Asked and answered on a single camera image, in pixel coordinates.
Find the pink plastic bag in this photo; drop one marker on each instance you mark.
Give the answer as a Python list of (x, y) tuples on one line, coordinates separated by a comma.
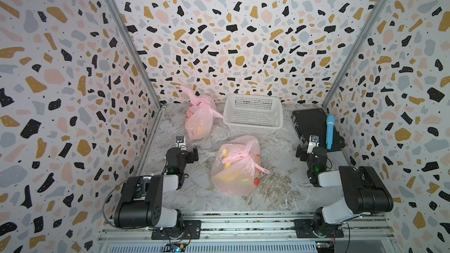
[(236, 169), (200, 115)]

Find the blue microphone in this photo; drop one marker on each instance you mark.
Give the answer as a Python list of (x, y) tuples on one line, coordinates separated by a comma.
[(330, 122)]

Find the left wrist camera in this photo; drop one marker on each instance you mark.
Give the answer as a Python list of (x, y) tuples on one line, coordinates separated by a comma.
[(180, 142)]

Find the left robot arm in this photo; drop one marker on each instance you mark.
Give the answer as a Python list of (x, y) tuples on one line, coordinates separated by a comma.
[(140, 204)]

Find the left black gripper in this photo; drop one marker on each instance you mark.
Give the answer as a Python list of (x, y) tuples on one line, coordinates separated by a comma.
[(188, 156)]

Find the white plastic basket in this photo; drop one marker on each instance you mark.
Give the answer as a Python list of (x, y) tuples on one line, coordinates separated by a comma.
[(253, 114)]

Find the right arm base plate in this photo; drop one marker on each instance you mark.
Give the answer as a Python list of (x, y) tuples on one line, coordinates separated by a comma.
[(311, 228)]

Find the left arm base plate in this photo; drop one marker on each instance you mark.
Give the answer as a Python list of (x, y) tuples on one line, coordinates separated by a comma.
[(186, 230)]

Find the right circuit board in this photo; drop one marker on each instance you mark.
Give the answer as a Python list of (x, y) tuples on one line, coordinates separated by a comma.
[(325, 247)]

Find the aluminium rail frame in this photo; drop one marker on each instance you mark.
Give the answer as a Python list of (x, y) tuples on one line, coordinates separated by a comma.
[(255, 232)]

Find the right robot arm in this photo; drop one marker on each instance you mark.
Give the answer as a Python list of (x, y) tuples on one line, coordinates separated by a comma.
[(364, 192)]

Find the black case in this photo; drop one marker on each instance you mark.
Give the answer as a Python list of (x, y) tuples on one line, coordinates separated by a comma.
[(310, 122)]

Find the left green circuit board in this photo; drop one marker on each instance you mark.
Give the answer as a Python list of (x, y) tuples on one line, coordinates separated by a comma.
[(175, 248)]

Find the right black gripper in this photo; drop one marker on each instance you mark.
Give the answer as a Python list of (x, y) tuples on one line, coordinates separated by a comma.
[(304, 153)]

